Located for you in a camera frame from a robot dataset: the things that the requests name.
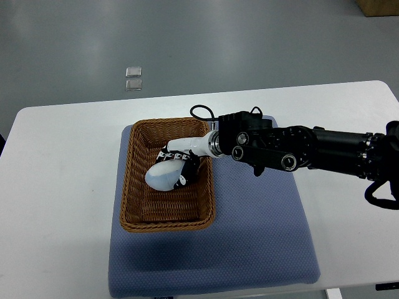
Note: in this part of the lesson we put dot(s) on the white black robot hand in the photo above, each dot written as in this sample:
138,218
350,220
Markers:
188,151

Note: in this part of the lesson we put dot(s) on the light blue oval toy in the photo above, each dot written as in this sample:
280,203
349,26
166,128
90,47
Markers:
164,176

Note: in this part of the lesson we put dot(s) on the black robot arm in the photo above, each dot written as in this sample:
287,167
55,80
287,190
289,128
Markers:
250,138

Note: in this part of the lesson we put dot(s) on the brown wicker basket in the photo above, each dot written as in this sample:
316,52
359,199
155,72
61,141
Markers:
143,209

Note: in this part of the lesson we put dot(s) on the upper silver floor plate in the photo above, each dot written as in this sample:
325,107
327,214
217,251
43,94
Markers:
133,72

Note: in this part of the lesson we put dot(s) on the blue quilted mat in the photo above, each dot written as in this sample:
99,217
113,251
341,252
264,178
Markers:
259,238

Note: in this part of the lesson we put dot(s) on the white table leg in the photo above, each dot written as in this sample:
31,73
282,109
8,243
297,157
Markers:
333,293

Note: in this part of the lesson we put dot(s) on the cardboard box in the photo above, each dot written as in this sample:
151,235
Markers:
378,8

